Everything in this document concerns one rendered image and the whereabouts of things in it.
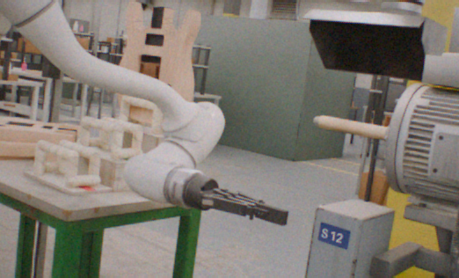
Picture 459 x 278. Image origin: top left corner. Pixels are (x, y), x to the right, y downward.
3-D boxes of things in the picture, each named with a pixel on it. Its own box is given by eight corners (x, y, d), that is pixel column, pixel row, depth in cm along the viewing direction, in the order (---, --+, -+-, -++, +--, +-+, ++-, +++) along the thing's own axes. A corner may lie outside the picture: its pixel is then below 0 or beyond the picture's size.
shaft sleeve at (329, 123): (391, 128, 137) (387, 127, 134) (389, 141, 137) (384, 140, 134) (325, 116, 147) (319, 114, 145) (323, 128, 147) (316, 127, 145)
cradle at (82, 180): (102, 186, 176) (103, 175, 175) (71, 188, 167) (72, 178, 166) (95, 183, 178) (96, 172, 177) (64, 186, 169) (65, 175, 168)
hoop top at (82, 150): (102, 161, 176) (103, 150, 176) (94, 161, 173) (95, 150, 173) (64, 149, 188) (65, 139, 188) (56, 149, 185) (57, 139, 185)
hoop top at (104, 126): (125, 135, 181) (127, 125, 181) (117, 135, 178) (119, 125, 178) (86, 125, 193) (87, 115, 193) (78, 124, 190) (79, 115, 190)
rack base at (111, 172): (152, 188, 189) (155, 161, 188) (112, 192, 176) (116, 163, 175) (99, 171, 206) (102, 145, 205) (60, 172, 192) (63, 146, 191)
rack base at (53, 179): (113, 192, 177) (113, 188, 176) (72, 196, 165) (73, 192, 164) (61, 172, 193) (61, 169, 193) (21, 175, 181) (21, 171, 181)
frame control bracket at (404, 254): (421, 263, 121) (425, 245, 121) (387, 281, 106) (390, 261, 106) (404, 258, 124) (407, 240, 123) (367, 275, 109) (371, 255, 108)
